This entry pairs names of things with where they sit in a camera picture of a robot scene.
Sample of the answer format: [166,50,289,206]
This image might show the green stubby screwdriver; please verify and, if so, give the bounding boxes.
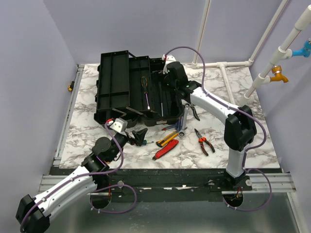
[143,140,153,145]

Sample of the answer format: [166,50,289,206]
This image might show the orange handled screwdriver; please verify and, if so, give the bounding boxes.
[141,76,150,110]

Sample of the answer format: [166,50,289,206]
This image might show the black plastic toolbox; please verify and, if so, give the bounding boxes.
[94,50,184,128]

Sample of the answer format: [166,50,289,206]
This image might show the steel claw hammer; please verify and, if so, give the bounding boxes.
[151,70,165,117]

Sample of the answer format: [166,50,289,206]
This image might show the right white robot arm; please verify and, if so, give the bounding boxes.
[163,61,257,190]

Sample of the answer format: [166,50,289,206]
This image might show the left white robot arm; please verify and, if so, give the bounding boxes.
[16,118,148,233]

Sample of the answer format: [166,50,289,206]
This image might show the yellow utility knife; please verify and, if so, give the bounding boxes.
[156,131,178,147]

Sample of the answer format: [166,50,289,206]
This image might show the ratchet wrench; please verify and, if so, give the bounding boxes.
[178,118,187,138]

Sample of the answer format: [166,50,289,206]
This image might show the orange black pliers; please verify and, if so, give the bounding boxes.
[194,129,215,156]

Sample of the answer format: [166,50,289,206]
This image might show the yellow black knob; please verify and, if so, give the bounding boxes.
[68,81,75,92]

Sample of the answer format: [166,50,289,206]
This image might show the orange pipe tap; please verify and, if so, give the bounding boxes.
[270,65,289,83]

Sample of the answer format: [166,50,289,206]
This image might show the blue pipe fitting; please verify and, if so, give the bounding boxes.
[292,38,311,58]

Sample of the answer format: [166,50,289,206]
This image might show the grey black handled tool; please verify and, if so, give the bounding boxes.
[190,103,200,121]

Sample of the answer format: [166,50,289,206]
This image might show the blue clear-handled screwdriver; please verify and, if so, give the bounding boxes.
[162,117,183,131]

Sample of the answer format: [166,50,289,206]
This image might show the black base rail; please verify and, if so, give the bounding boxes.
[48,167,285,202]

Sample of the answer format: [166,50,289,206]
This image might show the white pvc pipe frame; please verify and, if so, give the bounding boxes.
[191,0,311,106]

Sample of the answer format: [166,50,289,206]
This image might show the aluminium frame rail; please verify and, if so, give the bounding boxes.
[38,173,296,194]

